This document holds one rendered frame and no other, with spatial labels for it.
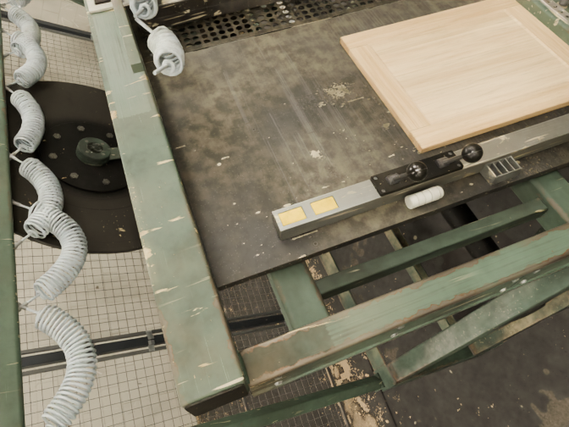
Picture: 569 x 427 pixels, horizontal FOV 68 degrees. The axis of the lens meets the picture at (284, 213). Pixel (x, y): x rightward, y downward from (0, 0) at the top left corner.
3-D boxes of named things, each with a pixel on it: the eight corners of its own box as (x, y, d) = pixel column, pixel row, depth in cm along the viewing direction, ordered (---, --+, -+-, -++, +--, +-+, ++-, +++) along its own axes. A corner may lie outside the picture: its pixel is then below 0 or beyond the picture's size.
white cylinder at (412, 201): (410, 212, 90) (442, 200, 91) (413, 204, 87) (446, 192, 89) (402, 201, 91) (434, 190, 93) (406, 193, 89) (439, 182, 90)
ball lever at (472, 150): (450, 169, 92) (490, 158, 79) (434, 174, 91) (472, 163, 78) (444, 152, 92) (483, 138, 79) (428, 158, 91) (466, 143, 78)
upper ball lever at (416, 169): (400, 185, 89) (434, 176, 76) (385, 191, 89) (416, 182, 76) (395, 169, 89) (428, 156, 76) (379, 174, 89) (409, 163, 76)
